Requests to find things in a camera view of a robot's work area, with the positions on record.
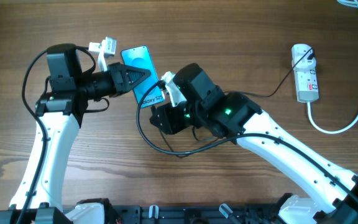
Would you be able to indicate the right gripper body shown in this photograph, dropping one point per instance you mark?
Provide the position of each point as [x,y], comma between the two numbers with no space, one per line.
[178,117]

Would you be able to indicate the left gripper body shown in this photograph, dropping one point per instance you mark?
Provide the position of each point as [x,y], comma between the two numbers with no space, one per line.
[109,83]

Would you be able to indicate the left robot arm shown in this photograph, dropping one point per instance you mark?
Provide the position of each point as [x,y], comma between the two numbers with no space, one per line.
[58,114]

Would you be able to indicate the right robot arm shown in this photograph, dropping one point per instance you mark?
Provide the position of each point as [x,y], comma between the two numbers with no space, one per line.
[331,190]

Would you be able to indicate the white power strip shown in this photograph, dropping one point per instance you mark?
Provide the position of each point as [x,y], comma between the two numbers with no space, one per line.
[306,86]

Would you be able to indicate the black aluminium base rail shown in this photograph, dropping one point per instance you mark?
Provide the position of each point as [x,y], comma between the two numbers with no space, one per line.
[250,213]

